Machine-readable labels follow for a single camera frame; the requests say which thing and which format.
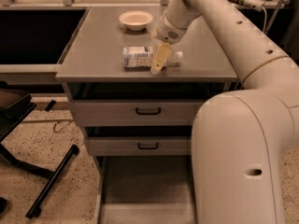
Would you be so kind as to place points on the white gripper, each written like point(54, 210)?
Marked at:
point(167, 32)

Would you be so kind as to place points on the blue labelled plastic bottle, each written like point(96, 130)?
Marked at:
point(134, 57)

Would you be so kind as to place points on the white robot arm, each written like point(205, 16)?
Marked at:
point(238, 137)

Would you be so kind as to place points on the grey drawer cabinet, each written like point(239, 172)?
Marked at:
point(137, 125)

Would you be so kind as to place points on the grey top drawer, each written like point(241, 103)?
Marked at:
point(145, 103)

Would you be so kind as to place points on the grey drawer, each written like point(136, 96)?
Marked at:
point(145, 103)
point(146, 190)
point(138, 140)

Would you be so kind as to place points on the grey middle drawer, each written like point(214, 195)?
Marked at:
point(138, 140)

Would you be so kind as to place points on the grey bottom drawer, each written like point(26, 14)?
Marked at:
point(146, 190)

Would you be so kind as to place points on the white bowl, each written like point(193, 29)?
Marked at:
point(135, 20)

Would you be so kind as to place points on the grey workbench rail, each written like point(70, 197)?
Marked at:
point(29, 74)

